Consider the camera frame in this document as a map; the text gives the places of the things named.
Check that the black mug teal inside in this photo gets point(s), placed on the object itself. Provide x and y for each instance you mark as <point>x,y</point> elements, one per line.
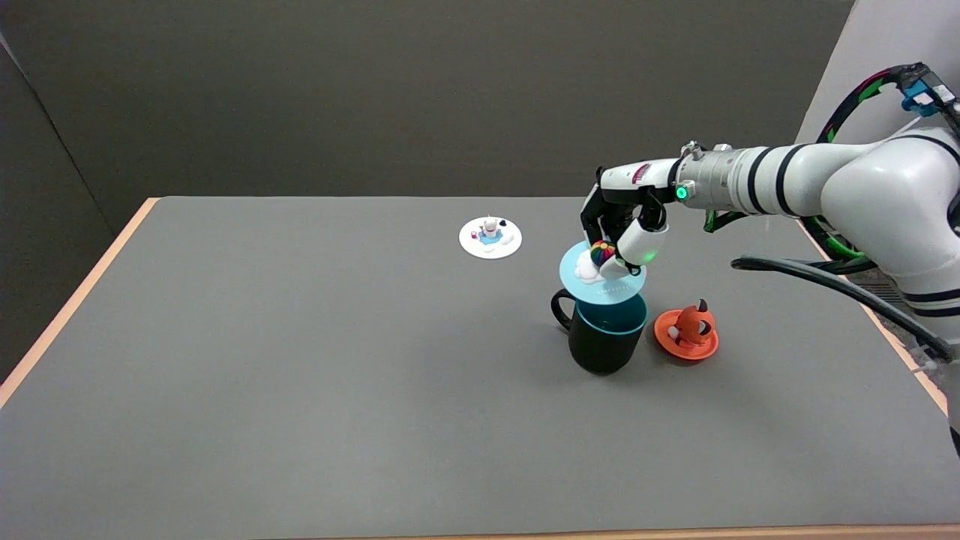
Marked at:
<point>604,345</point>

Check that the orange fox cup lid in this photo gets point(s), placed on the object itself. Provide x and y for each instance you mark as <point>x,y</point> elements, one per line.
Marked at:
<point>686,334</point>

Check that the blue sky cup lid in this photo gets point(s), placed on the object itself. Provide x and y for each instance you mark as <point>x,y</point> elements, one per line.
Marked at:
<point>611,289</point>

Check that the white cup lid with figure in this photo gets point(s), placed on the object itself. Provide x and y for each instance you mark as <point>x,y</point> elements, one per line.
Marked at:
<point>490,240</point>

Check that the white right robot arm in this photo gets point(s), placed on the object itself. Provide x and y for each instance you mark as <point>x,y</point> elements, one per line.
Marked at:
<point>885,180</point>

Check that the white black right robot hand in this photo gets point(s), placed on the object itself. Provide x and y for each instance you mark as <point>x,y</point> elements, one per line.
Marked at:
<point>630,180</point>

